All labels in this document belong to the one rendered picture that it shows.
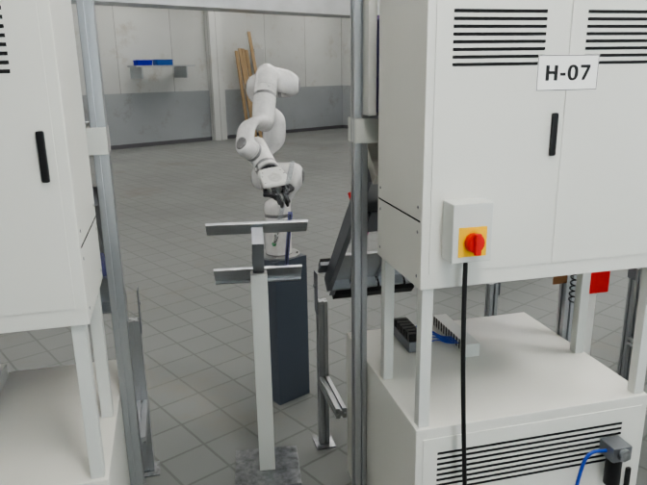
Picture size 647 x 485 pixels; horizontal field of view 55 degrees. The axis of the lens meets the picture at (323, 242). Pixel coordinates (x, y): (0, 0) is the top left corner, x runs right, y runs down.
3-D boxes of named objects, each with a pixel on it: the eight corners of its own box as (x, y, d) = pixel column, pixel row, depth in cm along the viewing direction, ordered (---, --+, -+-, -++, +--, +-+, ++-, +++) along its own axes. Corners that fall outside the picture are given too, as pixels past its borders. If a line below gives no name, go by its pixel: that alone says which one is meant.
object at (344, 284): (331, 291, 246) (328, 274, 249) (484, 275, 261) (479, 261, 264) (332, 290, 245) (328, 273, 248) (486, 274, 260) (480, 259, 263)
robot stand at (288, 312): (258, 391, 306) (251, 254, 288) (287, 379, 318) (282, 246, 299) (279, 405, 293) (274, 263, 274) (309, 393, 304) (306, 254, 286)
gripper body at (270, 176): (254, 165, 225) (265, 186, 219) (281, 160, 229) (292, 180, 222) (254, 180, 231) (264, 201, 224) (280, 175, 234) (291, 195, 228)
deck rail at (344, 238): (326, 291, 245) (323, 277, 248) (331, 291, 246) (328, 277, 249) (365, 182, 185) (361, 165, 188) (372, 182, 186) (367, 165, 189)
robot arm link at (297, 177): (266, 212, 288) (264, 160, 282) (306, 212, 287) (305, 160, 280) (262, 217, 276) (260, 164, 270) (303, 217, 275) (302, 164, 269)
